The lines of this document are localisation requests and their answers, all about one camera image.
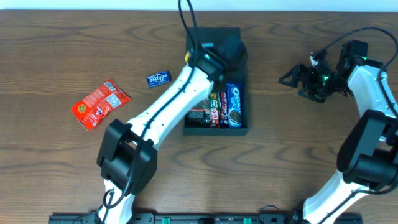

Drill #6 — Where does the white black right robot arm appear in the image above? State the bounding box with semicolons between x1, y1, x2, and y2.
279;40;397;223

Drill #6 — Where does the blue Eclipse mint box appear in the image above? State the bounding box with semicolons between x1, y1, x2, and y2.
146;70;172;88

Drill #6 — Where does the black open gift box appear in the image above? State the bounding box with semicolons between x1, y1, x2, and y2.
183;27;249;136

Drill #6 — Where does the blue Oreo cookie pack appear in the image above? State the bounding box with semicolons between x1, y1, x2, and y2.
226;83;242;129

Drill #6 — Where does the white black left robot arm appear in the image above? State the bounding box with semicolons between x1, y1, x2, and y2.
94;42;234;223

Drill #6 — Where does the red snack packet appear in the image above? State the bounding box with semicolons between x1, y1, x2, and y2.
71;80;131;130

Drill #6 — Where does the yellow snack packet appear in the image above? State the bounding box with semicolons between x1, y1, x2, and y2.
185;51;190;64

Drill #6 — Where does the blue Dairy Milk bar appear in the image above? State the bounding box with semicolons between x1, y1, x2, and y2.
218;92;229;128

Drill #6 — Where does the black snack packet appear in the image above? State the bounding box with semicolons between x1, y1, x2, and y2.
185;100;211;128

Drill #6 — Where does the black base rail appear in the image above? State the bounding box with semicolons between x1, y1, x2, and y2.
48;212;363;224

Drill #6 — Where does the red KitKat bar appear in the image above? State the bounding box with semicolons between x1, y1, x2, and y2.
209;93;220;128

